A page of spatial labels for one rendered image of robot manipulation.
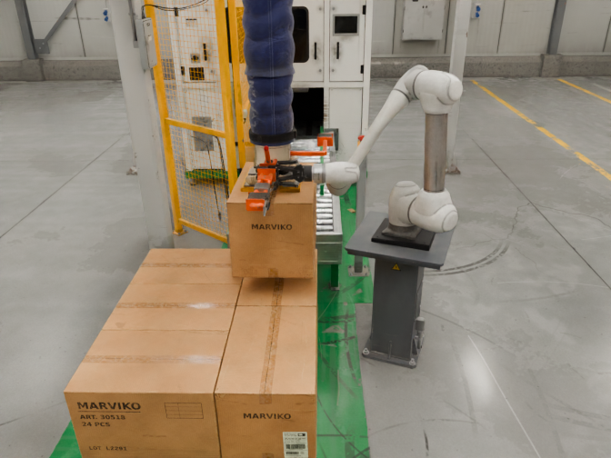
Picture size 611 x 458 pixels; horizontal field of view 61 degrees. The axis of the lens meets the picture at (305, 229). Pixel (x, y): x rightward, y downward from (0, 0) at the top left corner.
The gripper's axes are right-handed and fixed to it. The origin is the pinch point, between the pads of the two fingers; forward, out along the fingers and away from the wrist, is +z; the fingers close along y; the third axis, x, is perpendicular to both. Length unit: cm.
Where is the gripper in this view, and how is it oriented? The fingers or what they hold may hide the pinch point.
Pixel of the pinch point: (267, 173)
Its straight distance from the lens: 238.9
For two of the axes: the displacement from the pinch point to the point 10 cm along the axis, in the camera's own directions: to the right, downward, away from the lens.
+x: 0.3, -4.4, 9.0
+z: -10.0, 0.0, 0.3
